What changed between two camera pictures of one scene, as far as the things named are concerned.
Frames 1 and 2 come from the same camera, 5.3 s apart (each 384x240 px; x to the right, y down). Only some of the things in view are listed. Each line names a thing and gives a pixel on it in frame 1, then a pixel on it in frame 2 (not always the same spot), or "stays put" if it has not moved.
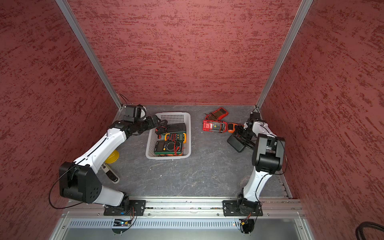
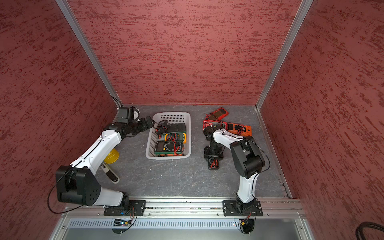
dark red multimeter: [217, 115] stays put
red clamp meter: [214, 125] stays put
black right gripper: [240, 128] → [219, 156]
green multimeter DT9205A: [169, 147] stays put
